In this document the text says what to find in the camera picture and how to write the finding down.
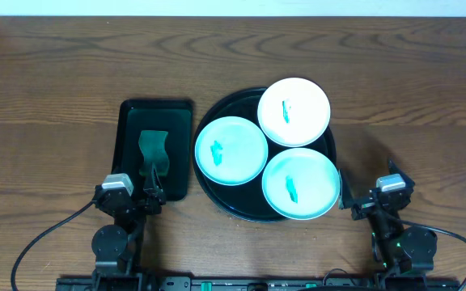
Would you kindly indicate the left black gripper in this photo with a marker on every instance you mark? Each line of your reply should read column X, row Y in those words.
column 134, row 200

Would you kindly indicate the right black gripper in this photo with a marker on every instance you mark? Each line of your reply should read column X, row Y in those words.
column 347, row 200

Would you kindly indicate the green scrubbing sponge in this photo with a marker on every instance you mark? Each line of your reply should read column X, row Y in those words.
column 152, row 147

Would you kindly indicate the mint green plate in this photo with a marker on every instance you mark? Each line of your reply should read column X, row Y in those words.
column 231, row 151
column 301, row 184

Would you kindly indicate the white plate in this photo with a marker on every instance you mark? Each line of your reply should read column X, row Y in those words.
column 293, row 112

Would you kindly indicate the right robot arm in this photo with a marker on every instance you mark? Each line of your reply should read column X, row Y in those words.
column 403, row 251

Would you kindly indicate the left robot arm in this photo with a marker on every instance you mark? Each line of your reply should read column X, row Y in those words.
column 118, row 246

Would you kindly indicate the black rectangular tray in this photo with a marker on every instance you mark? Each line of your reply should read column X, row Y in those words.
column 174, row 117

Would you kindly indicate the round black tray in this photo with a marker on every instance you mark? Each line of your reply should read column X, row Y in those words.
column 247, row 200

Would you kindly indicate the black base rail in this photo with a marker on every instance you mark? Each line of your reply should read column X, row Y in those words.
column 182, row 283

